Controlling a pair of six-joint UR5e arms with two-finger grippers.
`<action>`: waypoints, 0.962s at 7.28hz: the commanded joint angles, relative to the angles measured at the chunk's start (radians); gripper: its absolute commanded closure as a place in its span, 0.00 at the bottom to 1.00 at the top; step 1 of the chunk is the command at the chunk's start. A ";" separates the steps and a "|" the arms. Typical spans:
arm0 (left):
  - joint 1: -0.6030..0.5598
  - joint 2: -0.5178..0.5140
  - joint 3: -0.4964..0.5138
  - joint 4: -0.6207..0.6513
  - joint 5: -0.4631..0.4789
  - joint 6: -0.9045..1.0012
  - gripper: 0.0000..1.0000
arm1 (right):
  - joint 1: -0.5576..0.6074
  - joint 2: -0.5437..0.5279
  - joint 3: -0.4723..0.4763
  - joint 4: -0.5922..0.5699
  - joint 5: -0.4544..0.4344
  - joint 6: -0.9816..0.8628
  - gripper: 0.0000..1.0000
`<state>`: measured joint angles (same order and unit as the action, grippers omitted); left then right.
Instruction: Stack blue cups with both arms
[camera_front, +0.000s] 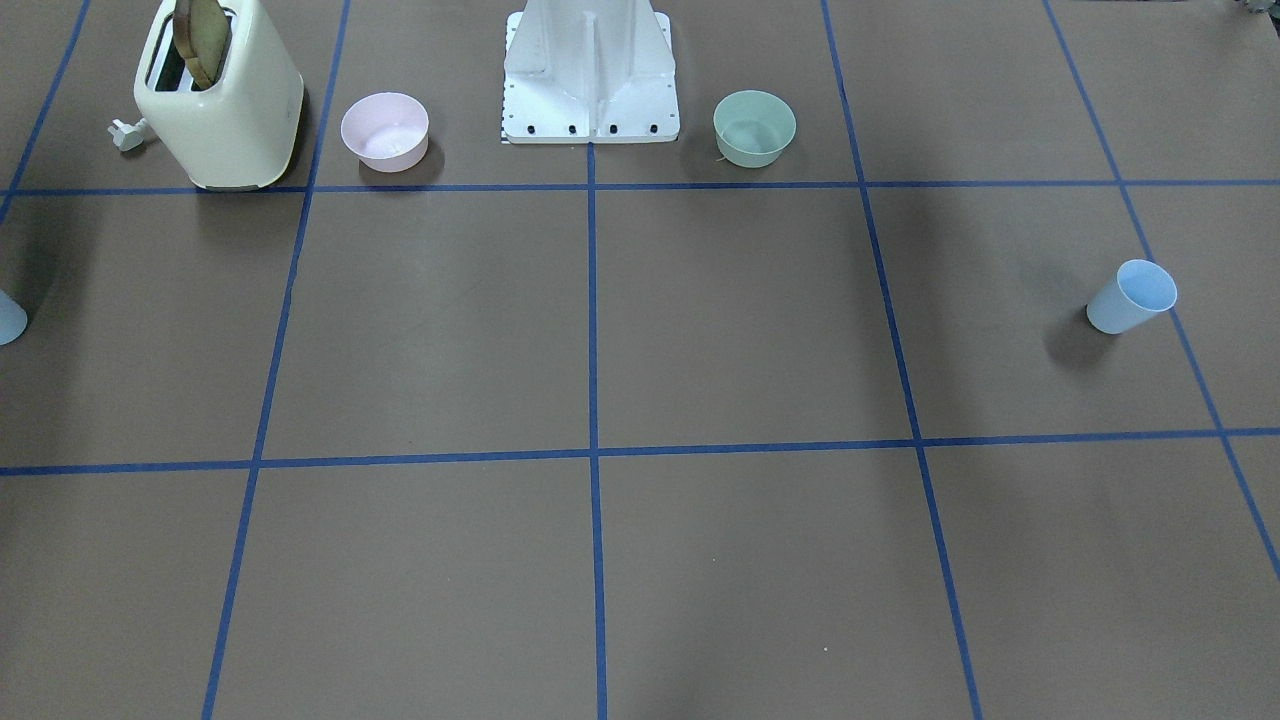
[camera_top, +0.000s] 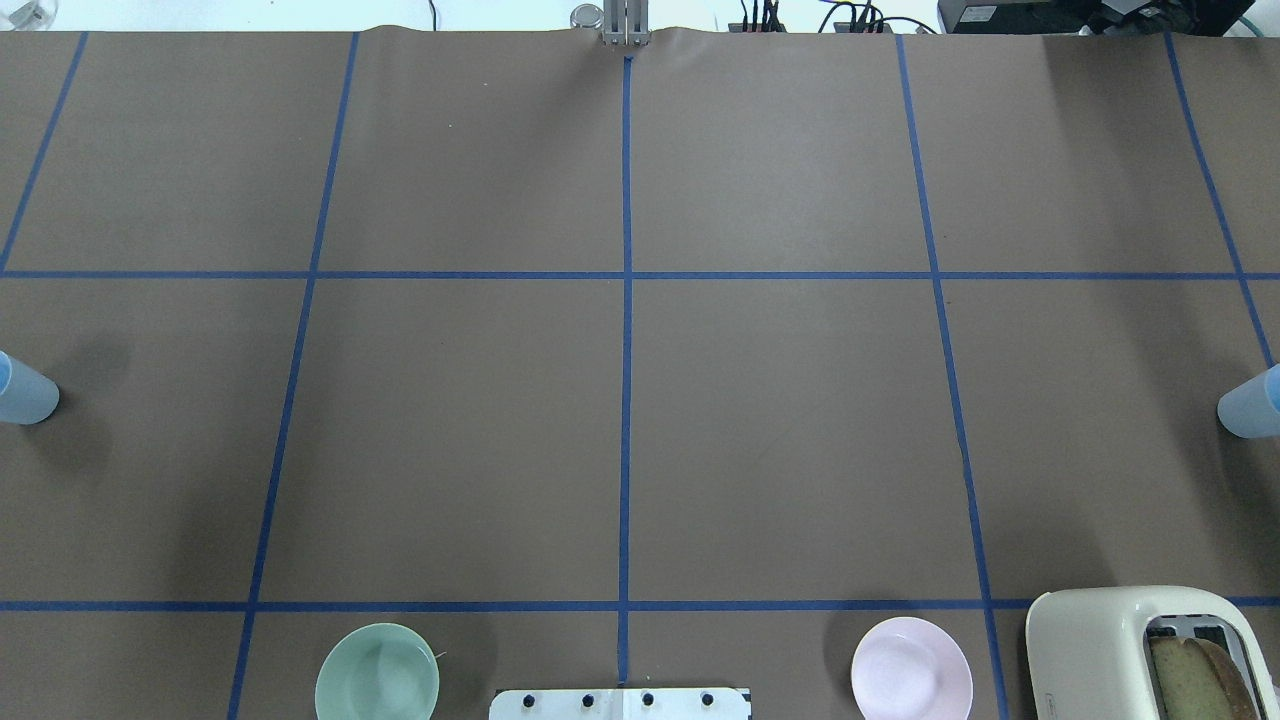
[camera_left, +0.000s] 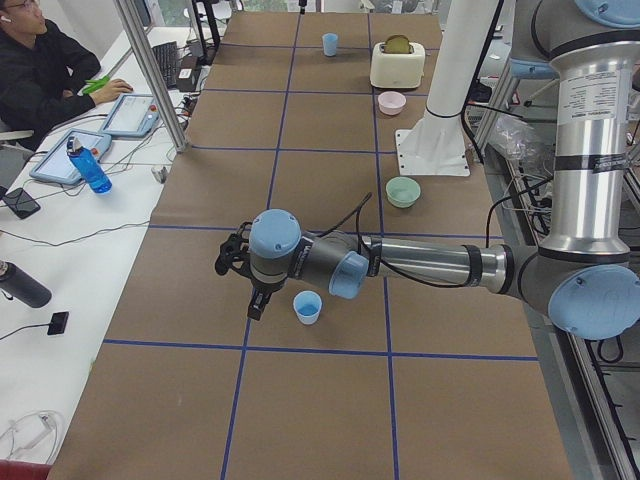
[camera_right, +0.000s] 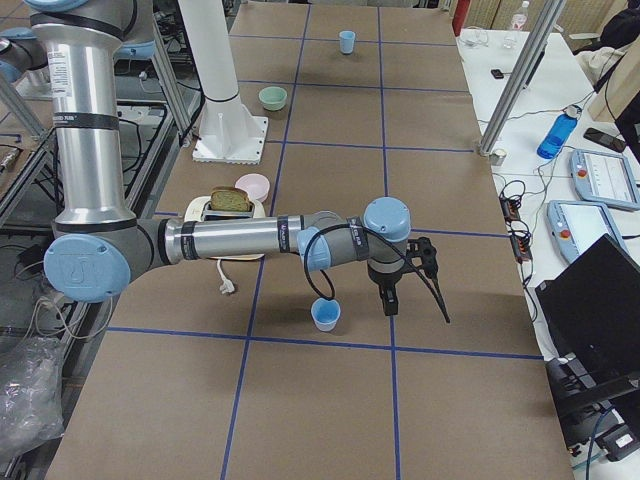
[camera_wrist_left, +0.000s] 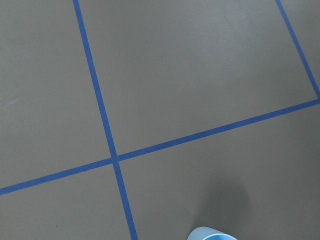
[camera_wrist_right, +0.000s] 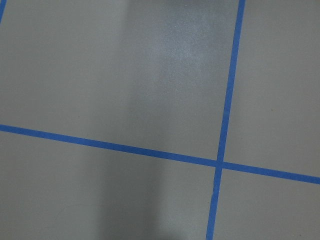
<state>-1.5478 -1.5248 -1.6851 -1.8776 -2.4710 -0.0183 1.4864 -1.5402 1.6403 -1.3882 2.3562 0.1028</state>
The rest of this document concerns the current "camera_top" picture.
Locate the light blue cup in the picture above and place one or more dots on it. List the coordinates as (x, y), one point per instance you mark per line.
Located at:
(27, 396)
(1251, 410)

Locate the pink bowl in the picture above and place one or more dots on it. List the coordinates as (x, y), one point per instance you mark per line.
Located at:
(910, 668)

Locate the green bowl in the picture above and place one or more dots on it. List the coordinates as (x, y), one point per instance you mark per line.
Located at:
(378, 671)

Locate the cream toaster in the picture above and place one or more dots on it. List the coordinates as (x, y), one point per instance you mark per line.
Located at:
(1088, 649)

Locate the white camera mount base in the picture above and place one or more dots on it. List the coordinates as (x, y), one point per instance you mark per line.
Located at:
(623, 703)

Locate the bread slice in toaster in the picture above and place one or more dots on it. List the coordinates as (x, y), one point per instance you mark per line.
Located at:
(1197, 679)

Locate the aluminium frame post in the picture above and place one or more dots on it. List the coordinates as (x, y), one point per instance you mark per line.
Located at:
(625, 23)

